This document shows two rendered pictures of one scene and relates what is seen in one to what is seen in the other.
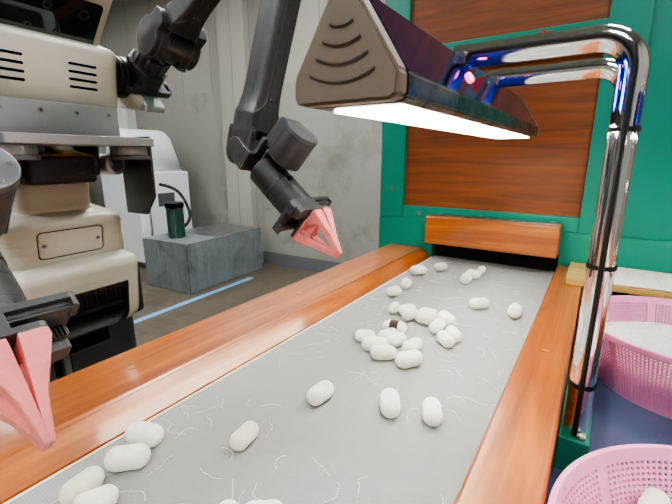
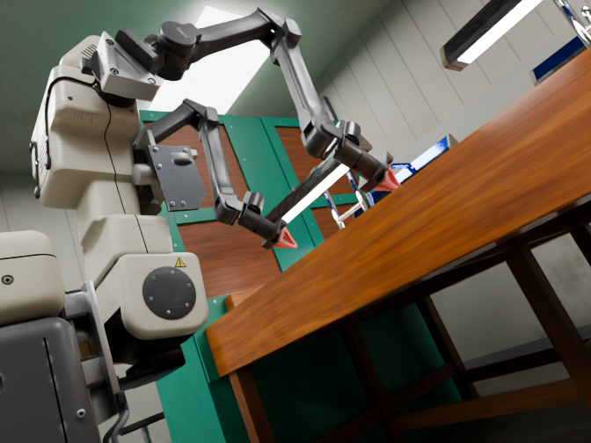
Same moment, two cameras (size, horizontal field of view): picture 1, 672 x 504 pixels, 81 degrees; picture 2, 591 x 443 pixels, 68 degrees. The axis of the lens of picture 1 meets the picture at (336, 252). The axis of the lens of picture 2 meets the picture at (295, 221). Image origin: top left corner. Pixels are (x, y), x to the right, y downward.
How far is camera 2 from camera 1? 1.43 m
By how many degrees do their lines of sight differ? 81
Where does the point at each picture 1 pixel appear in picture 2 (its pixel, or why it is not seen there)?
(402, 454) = not seen: hidden behind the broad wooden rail
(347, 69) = (363, 143)
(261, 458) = not seen: hidden behind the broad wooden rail
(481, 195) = (241, 282)
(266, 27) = (220, 157)
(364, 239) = not seen: outside the picture
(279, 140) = (255, 198)
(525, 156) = (251, 258)
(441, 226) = (241, 296)
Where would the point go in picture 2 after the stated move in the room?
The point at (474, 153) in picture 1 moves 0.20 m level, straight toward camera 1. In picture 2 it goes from (229, 261) to (259, 240)
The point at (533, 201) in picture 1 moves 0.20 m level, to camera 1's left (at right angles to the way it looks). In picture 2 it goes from (265, 279) to (244, 276)
